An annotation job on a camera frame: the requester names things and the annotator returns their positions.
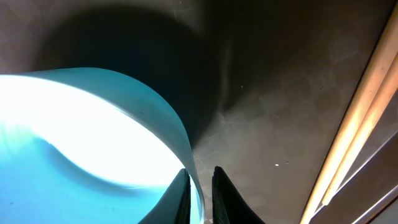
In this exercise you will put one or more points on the brown serving tray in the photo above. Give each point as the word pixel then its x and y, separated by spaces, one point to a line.
pixel 261 86

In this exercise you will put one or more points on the wooden chopstick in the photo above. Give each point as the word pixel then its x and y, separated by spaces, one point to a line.
pixel 375 72
pixel 381 100

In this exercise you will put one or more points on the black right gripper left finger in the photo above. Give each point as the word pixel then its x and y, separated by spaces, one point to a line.
pixel 175 204

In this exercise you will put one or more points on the light blue bowl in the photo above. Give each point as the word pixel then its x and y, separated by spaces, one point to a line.
pixel 89 145

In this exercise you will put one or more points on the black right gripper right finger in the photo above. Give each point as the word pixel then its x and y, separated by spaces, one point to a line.
pixel 228 205

